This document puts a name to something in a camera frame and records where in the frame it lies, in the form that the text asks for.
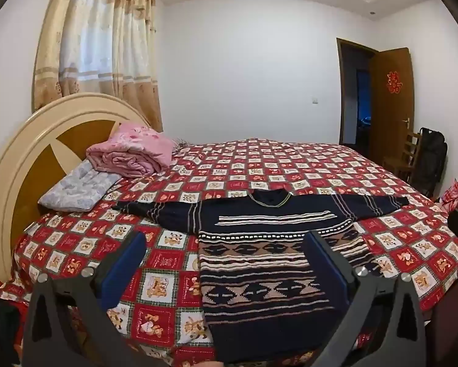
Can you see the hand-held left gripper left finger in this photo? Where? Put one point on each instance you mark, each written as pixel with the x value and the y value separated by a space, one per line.
pixel 127 263

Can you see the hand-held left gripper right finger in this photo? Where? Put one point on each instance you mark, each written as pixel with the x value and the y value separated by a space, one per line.
pixel 324 263

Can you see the navy patterned knit sweater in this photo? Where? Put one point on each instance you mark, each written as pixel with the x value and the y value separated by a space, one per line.
pixel 259 275

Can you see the red gift bag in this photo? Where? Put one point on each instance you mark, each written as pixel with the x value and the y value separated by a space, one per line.
pixel 452 197

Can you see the black bag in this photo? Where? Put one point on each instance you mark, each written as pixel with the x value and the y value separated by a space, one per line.
pixel 429 160

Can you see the wooden chair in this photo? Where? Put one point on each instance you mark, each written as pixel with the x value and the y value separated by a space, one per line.
pixel 404 160

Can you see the grey floral pillow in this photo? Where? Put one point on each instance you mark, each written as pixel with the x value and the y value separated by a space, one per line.
pixel 79 187

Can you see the pink folded quilt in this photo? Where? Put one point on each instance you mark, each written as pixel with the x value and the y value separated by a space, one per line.
pixel 133 149

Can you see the red checked printed blanket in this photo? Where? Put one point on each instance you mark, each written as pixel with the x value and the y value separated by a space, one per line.
pixel 259 164

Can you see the brown wooden door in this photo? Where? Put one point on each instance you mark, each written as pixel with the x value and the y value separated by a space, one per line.
pixel 391 122

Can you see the cream and brown headboard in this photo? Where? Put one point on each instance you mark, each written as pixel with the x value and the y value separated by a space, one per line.
pixel 26 160

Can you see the red paper door decoration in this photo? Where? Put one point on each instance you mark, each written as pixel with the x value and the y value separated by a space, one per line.
pixel 393 81

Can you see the beige patterned curtain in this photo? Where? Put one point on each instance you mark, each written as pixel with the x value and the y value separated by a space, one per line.
pixel 99 46

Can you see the dark wooden door frame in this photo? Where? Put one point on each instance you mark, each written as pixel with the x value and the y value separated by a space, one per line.
pixel 340 91

